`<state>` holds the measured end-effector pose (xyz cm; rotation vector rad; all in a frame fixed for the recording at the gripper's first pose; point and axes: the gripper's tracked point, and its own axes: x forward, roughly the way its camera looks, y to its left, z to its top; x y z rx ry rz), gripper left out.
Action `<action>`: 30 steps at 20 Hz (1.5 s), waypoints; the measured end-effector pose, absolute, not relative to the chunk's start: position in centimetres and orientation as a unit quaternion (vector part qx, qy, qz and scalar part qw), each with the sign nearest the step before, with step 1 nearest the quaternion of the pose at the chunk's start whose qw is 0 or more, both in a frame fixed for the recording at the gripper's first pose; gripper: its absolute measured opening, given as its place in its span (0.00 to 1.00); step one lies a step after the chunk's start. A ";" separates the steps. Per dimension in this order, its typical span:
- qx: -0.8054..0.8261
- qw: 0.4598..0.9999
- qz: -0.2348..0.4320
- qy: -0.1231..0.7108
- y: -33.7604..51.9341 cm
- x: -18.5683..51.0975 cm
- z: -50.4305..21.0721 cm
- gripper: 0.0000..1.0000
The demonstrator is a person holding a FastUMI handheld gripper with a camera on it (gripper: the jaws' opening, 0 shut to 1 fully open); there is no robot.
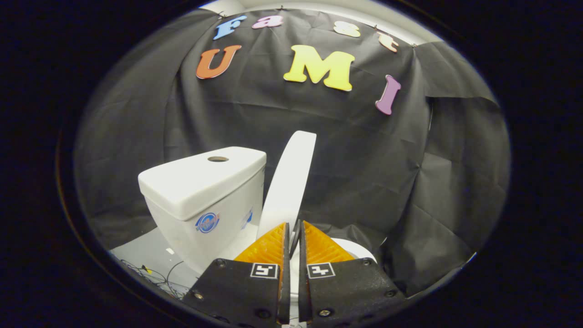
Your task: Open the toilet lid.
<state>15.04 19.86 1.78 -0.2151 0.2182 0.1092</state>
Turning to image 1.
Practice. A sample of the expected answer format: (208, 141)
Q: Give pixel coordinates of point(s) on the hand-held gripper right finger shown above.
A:
(346, 287)

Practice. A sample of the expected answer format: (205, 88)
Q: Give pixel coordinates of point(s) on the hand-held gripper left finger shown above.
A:
(237, 291)

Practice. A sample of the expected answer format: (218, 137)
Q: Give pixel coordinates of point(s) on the black backdrop cloth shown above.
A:
(355, 150)

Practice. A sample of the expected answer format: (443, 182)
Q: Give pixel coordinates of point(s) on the white ceramic toilet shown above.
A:
(200, 196)

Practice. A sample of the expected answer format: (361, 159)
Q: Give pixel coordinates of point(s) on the black lid pull tab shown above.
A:
(295, 239)

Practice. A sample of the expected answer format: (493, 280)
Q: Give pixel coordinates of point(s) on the white toilet lid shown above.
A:
(289, 182)

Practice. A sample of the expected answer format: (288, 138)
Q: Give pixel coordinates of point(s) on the white toilet seat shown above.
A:
(360, 249)

